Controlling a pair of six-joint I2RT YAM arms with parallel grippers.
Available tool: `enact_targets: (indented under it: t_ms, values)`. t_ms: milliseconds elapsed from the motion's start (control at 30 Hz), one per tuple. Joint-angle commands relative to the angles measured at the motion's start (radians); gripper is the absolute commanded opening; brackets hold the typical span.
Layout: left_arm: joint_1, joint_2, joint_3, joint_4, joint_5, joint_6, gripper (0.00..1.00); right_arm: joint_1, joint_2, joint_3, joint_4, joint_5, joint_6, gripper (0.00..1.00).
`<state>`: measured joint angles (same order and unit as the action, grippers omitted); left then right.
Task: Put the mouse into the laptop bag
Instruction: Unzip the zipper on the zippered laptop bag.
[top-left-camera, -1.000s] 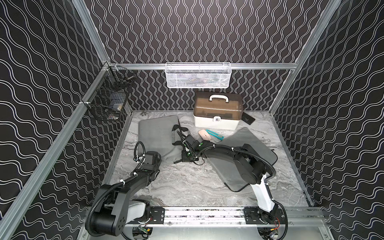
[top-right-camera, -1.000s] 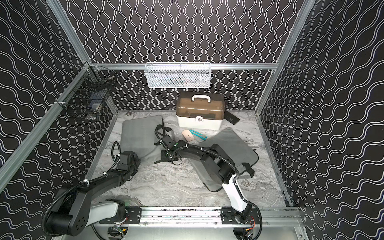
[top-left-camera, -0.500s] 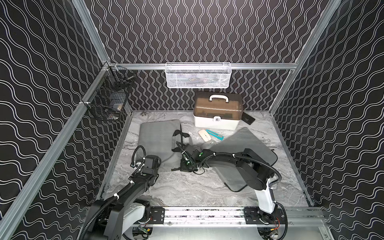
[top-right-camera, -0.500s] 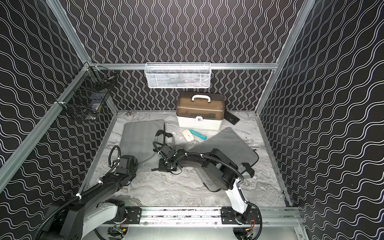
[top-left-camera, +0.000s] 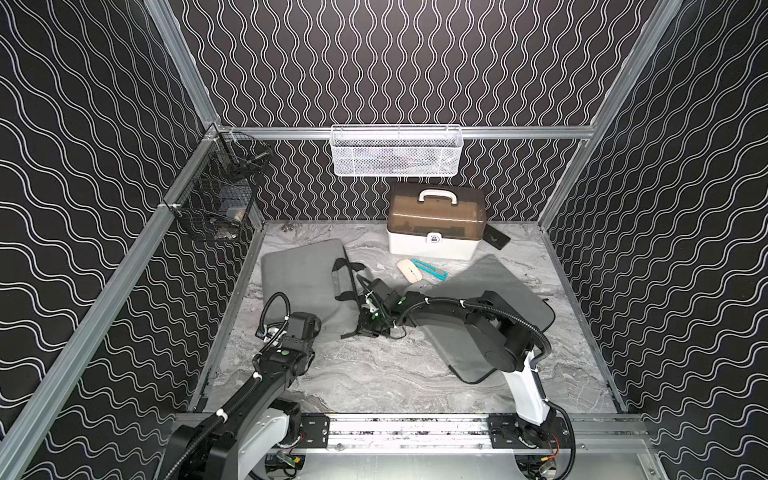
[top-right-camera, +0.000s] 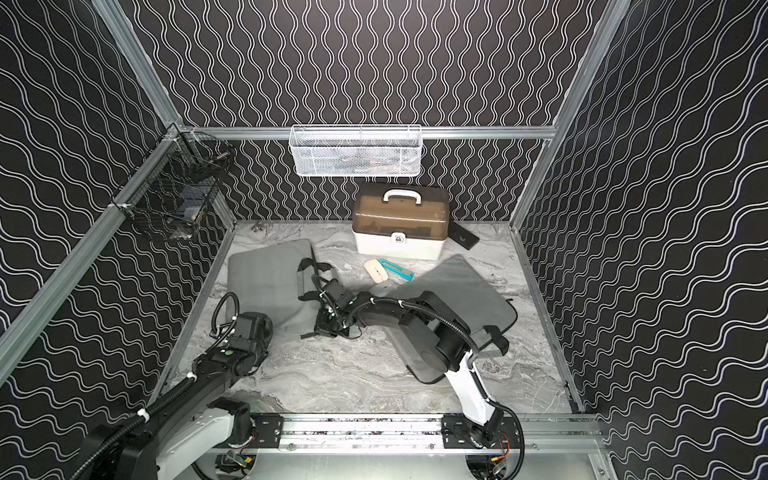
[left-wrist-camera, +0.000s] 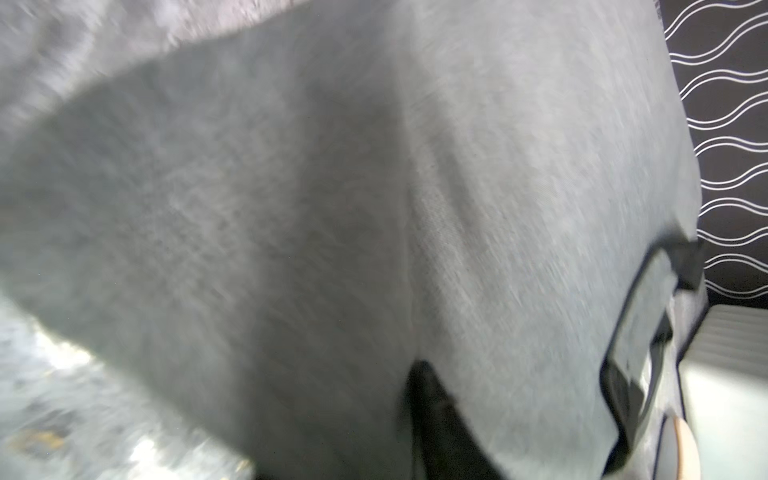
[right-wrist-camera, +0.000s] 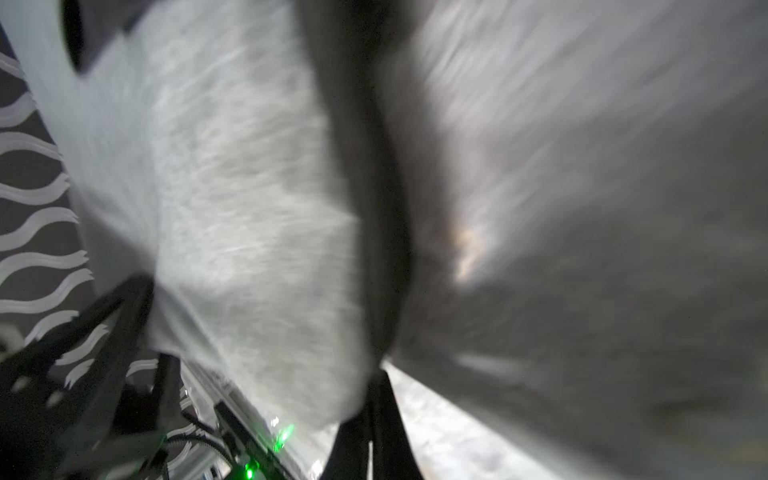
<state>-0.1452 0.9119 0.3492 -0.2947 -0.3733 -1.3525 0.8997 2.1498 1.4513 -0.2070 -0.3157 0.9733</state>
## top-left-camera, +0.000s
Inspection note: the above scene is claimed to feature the black wire wall basket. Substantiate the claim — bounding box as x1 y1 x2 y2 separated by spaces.
170 131 274 244

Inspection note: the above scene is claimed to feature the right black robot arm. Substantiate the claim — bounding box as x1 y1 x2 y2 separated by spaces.
354 275 572 447

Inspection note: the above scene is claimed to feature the black flat pouch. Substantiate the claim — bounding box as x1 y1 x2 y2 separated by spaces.
483 224 511 251

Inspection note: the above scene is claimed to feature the pink computer mouse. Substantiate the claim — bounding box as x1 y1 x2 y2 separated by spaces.
396 259 423 284

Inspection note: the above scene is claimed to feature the teal flat tool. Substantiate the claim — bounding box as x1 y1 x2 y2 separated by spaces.
411 259 448 281

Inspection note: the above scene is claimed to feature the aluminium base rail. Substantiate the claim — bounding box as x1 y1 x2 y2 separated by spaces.
294 413 651 455

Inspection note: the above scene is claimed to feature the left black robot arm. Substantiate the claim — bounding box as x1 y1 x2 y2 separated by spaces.
157 292 322 479

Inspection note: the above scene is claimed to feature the grey laptop bag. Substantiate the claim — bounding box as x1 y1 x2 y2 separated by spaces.
261 239 370 341
409 255 556 384

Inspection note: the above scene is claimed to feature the white mesh wall basket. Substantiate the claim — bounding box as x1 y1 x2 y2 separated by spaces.
329 124 464 177

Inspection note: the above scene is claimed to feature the brown lid storage box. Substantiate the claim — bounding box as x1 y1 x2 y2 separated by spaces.
387 182 487 261

